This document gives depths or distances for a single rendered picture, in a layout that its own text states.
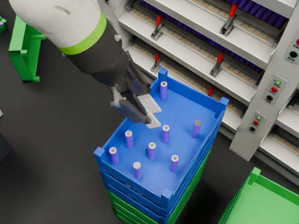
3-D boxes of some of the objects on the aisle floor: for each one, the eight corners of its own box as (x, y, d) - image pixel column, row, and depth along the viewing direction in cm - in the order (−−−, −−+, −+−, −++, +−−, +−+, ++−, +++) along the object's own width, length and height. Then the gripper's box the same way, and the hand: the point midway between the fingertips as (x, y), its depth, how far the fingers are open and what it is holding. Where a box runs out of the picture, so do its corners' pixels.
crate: (23, 82, 155) (7, 54, 138) (30, 37, 171) (18, 6, 153) (40, 82, 155) (26, 53, 138) (46, 37, 171) (34, 6, 154)
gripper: (90, 28, 63) (143, 94, 81) (76, 97, 55) (139, 153, 72) (123, 16, 60) (170, 87, 78) (115, 87, 52) (170, 148, 70)
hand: (149, 111), depth 73 cm, fingers open, 3 cm apart
